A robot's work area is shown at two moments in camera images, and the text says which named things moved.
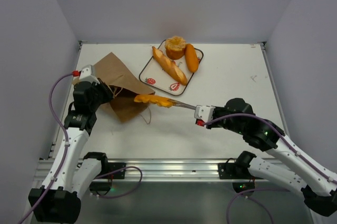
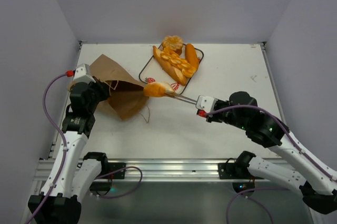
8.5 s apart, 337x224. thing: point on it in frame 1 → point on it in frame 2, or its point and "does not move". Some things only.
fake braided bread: (160, 100) → (187, 69)
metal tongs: (176, 103) → (180, 98)
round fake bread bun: (175, 47) does not move
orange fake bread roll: (192, 59) does not move
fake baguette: (169, 67) does not move
